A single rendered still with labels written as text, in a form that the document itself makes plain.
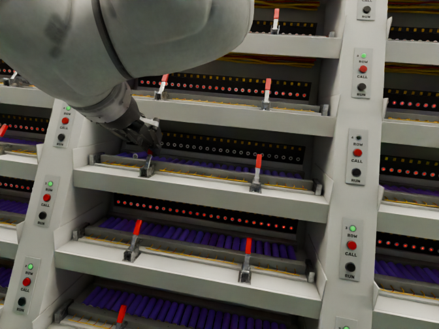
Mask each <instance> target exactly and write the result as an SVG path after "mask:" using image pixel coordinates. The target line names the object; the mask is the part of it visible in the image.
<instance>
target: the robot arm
mask: <svg viewBox="0 0 439 329"><path fill-rule="evenodd" d="M253 14H254V0H0V58H1V59H2V60H3V61H4V62H5V63H6V64H7V65H8V66H10V67H11V68H12V69H13V70H14V71H16V72H17V73H18V74H19V75H20V76H22V77H23V78H25V79H26V80H27V81H28V82H30V83H31V84H33V85H34V86H35V87H37V88H38V89H40V90H41V91H43V92H45V93H46V94H48V95H49V96H51V97H53V98H56V99H59V100H62V101H64V102H66V103H67V104H68V105H69V106H70V107H71V108H73V109H75V110H76V111H77V112H79V113H80V114H82V115H83V116H84V117H85V118H86V119H88V120H90V121H91V122H92V121H94V122H96V124H97V125H100V126H102V127H104V128H106V129H107V130H109V131H110V132H112V133H114V134H115V135H116V136H118V137H120V138H121V139H122V140H125V141H126V142H130V141H132V142H133V143H134V144H138V145H139V146H140V147H141V148H142V149H143V150H144V151H145V152H146V153H148V149H150V150H151V151H152V152H153V153H154V154H155V155H156V156H159V155H160V152H161V147H162V145H161V139H162V136H163V135H162V133H161V129H160V128H159V120H160V119H159V118H157V117H155V118H153V119H146V116H145V115H144V114H142V113H141V112H139V109H138V106H137V102H136V100H134V98H133V97H132V93H131V88H130V87H129V84H128V83H127V82H126V81H127V80H130V79H134V78H140V77H144V76H160V75H164V74H171V73H174V72H179V71H184V70H187V69H191V68H193V67H197V66H199V65H204V64H205V63H209V62H211V61H213V60H216V59H218V58H220V57H222V56H224V55H226V54H228V53H229V52H231V51H232V50H234V49H235V48H236V47H238V46H239V45H240V44H241V43H242V42H243V40H244V39H245V36H246V35H247V34H248V33H249V32H250V29H251V26H252V22H253Z"/></svg>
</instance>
